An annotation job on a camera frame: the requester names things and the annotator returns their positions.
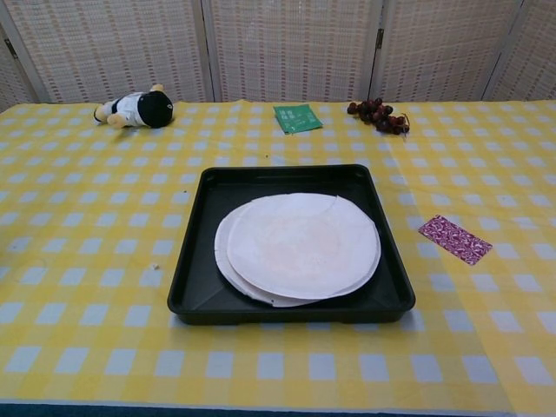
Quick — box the white paper plate notched rim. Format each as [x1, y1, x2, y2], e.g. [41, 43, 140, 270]
[226, 192, 382, 301]

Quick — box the black square plastic tray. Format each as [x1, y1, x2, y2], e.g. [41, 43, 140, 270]
[167, 163, 417, 326]

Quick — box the green sachet packet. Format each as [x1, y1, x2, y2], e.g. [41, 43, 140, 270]
[273, 103, 324, 136]

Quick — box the beige woven folding screen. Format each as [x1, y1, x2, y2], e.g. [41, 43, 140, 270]
[0, 0, 556, 112]

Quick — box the purple patterned packet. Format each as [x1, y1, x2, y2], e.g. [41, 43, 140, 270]
[418, 214, 493, 266]

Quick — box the white paper plate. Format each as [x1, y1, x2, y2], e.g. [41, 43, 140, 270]
[215, 200, 361, 309]

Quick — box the plush doll black head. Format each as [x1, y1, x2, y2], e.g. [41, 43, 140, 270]
[92, 83, 175, 130]

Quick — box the dark red grape bunch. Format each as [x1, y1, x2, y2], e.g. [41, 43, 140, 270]
[347, 97, 412, 141]

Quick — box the yellow white checked tablecloth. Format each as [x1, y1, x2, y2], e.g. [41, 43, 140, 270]
[0, 98, 556, 412]

